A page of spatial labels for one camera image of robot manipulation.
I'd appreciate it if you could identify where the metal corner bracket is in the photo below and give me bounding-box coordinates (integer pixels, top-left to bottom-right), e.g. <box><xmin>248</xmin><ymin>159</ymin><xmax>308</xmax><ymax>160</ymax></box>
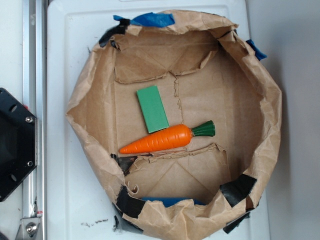
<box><xmin>15</xmin><ymin>217</ymin><xmax>43</xmax><ymax>240</ymax></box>

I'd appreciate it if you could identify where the white plastic tray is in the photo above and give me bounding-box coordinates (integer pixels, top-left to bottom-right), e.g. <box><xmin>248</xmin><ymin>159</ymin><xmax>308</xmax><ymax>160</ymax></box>
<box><xmin>46</xmin><ymin>0</ymin><xmax>272</xmax><ymax>240</ymax></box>

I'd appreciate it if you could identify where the brown paper bag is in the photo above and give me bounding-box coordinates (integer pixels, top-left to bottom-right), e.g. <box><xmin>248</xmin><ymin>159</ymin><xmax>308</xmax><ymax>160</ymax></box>
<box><xmin>66</xmin><ymin>10</ymin><xmax>282</xmax><ymax>240</ymax></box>

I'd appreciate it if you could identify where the green rectangular block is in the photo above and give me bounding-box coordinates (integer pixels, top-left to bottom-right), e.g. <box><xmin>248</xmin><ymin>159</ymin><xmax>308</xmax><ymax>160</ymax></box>
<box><xmin>136</xmin><ymin>85</ymin><xmax>169</xmax><ymax>134</ymax></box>

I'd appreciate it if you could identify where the aluminium frame rail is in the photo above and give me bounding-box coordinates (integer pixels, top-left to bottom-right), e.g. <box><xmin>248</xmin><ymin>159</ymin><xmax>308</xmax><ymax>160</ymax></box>
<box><xmin>22</xmin><ymin>0</ymin><xmax>50</xmax><ymax>240</ymax></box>

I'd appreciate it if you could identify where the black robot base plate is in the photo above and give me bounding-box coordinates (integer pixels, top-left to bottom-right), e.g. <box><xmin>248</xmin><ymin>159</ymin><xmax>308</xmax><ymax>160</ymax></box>
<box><xmin>0</xmin><ymin>88</ymin><xmax>37</xmax><ymax>202</ymax></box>

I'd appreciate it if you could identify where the orange toy carrot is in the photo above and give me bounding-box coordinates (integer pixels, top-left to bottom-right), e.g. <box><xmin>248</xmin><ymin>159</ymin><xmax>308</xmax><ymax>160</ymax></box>
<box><xmin>119</xmin><ymin>120</ymin><xmax>216</xmax><ymax>154</ymax></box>

